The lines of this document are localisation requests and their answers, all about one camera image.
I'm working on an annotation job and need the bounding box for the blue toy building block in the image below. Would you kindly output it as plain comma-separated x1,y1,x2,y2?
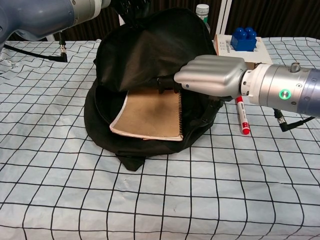
230,26,258,53

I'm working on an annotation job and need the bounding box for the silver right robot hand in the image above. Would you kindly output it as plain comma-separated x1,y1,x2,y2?
149,55,248,112

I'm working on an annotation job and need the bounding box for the white cardboard box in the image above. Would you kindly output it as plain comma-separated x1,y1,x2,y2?
212,33,274,71

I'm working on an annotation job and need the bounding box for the brown spiral notebook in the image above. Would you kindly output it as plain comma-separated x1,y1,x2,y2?
109,89,185,143

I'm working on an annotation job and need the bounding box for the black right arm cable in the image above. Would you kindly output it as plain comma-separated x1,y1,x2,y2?
273,107,320,133

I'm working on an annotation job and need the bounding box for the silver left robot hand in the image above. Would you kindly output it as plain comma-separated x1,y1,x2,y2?
109,0,151,28

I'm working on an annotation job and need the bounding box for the black backpack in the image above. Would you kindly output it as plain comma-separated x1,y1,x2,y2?
84,7,225,172

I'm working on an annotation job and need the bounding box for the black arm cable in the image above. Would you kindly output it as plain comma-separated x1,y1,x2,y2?
273,107,320,133
3,32,68,63

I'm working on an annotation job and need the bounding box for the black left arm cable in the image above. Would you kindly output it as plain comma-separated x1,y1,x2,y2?
3,32,68,63

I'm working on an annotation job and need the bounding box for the clear plastic bottle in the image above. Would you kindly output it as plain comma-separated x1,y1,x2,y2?
195,3,212,33

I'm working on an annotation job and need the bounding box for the red marker pen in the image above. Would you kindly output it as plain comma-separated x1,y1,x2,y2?
234,95,252,136

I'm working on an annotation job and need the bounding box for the checked white tablecloth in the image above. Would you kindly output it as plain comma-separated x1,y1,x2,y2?
0,36,320,240

